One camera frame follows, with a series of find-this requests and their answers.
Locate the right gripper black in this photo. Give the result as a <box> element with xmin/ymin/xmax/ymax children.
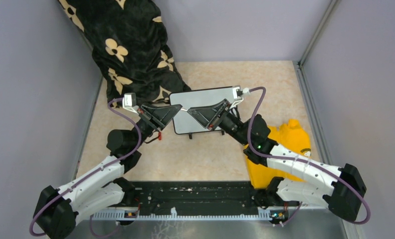
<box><xmin>188</xmin><ymin>99</ymin><xmax>250</xmax><ymax>146</ymax></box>

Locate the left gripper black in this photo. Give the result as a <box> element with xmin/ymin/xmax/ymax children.
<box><xmin>132</xmin><ymin>102</ymin><xmax>182</xmax><ymax>149</ymax></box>

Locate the white whiteboard black frame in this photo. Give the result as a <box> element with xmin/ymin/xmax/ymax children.
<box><xmin>169</xmin><ymin>86</ymin><xmax>234</xmax><ymax>135</ymax></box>

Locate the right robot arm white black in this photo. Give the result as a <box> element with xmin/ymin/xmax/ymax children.
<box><xmin>187</xmin><ymin>99</ymin><xmax>371</xmax><ymax>225</ymax></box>

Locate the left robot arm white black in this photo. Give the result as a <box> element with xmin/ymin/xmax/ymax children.
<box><xmin>29</xmin><ymin>103</ymin><xmax>182</xmax><ymax>239</ymax></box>

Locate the black floral blanket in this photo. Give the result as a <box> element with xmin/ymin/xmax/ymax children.
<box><xmin>59</xmin><ymin>0</ymin><xmax>190</xmax><ymax>107</ymax></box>

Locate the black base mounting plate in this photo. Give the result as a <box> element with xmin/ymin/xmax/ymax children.
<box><xmin>73</xmin><ymin>180</ymin><xmax>300</xmax><ymax>217</ymax></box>

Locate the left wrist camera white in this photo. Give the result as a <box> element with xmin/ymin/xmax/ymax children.
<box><xmin>122</xmin><ymin>93</ymin><xmax>138</xmax><ymax>112</ymax></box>

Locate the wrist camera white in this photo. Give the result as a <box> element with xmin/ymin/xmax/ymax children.
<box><xmin>122</xmin><ymin>93</ymin><xmax>138</xmax><ymax>112</ymax></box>
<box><xmin>230</xmin><ymin>86</ymin><xmax>244</xmax><ymax>109</ymax></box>

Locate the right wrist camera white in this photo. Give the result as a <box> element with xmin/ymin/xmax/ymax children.
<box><xmin>230</xmin><ymin>86</ymin><xmax>244</xmax><ymax>109</ymax></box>

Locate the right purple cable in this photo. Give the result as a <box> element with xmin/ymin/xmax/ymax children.
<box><xmin>243</xmin><ymin>87</ymin><xmax>371</xmax><ymax>228</ymax></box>

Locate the purple cable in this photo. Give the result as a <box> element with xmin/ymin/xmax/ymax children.
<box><xmin>243</xmin><ymin>87</ymin><xmax>371</xmax><ymax>228</ymax></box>
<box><xmin>29</xmin><ymin>97</ymin><xmax>143</xmax><ymax>238</ymax></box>

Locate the aluminium frame rail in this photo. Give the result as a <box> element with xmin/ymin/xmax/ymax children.
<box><xmin>54</xmin><ymin>186</ymin><xmax>355</xmax><ymax>222</ymax></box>

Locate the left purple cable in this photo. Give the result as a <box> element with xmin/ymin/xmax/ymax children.
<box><xmin>29</xmin><ymin>97</ymin><xmax>143</xmax><ymax>238</ymax></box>

